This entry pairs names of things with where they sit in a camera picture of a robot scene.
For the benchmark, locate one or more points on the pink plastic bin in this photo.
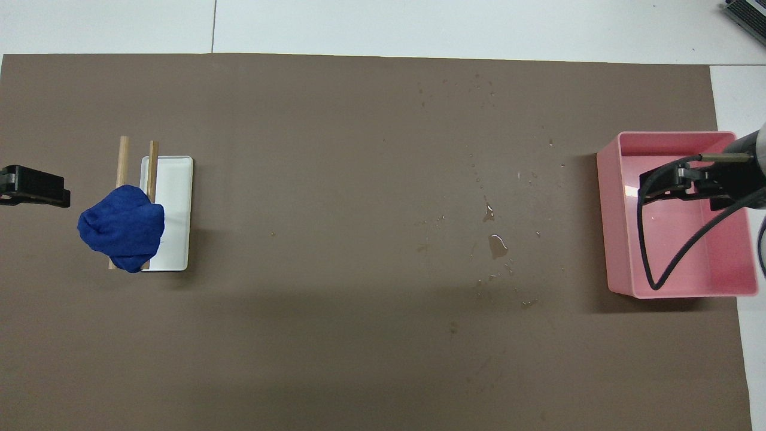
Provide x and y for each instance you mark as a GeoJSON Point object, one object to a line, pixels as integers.
{"type": "Point", "coordinates": [676, 239]}

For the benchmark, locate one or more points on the blue towel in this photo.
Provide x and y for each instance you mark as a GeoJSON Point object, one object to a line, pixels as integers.
{"type": "Point", "coordinates": [122, 227]}

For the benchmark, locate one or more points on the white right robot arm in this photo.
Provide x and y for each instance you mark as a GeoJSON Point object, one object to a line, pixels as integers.
{"type": "Point", "coordinates": [759, 143]}

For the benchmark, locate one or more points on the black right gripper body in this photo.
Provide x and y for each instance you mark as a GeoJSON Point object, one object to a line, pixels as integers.
{"type": "Point", "coordinates": [739, 182]}

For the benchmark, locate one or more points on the dark striped device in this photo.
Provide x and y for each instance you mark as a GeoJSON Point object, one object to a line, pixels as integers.
{"type": "Point", "coordinates": [748, 15]}

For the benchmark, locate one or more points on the wooden rod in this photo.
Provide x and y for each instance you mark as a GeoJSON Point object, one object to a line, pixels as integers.
{"type": "Point", "coordinates": [153, 167]}
{"type": "Point", "coordinates": [122, 158]}

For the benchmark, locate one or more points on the small water puddle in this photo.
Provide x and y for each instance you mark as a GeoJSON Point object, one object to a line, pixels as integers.
{"type": "Point", "coordinates": [489, 212]}

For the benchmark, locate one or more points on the brown table mat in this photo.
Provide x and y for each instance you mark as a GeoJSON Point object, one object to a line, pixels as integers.
{"type": "Point", "coordinates": [359, 209]}

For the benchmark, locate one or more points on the white rack tray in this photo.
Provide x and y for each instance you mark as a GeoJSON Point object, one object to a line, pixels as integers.
{"type": "Point", "coordinates": [173, 215]}

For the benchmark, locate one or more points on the large water puddle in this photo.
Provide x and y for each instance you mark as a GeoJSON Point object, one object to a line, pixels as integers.
{"type": "Point", "coordinates": [498, 245]}

